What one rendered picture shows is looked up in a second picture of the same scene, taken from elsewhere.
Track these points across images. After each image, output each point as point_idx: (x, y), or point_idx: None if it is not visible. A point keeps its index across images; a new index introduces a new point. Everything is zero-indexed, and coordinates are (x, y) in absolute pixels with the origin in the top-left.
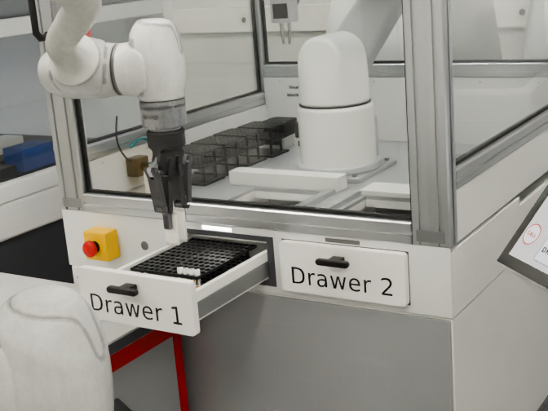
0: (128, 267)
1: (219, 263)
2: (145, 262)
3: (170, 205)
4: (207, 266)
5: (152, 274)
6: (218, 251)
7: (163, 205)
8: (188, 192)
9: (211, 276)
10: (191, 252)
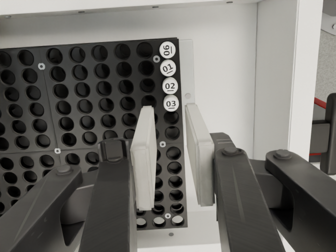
0: (165, 245)
1: (69, 53)
2: (148, 220)
3: (245, 167)
4: (96, 74)
5: (292, 99)
6: (0, 120)
7: (310, 170)
8: (54, 192)
9: (86, 74)
10: (41, 176)
